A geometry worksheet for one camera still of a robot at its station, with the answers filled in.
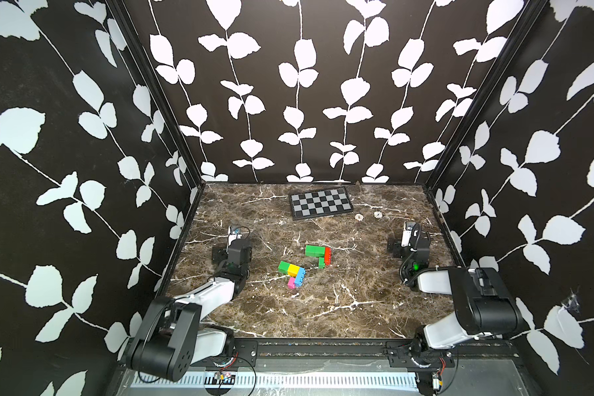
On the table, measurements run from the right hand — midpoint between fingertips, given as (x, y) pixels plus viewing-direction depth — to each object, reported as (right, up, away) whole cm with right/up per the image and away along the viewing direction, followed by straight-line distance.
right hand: (402, 231), depth 94 cm
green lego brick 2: (-34, -8, +1) cm, 35 cm away
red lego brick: (-29, -10, -1) cm, 31 cm away
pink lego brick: (-43, -18, -9) cm, 47 cm away
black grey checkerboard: (-31, +11, +16) cm, 37 cm away
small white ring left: (-14, +5, +14) cm, 20 cm away
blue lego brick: (-40, -16, -6) cm, 43 cm away
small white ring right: (-5, +6, +16) cm, 18 cm away
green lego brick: (-46, -13, -4) cm, 48 cm away
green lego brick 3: (-32, -11, -3) cm, 34 cm away
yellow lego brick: (-43, -14, -4) cm, 45 cm away
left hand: (-66, -3, -5) cm, 66 cm away
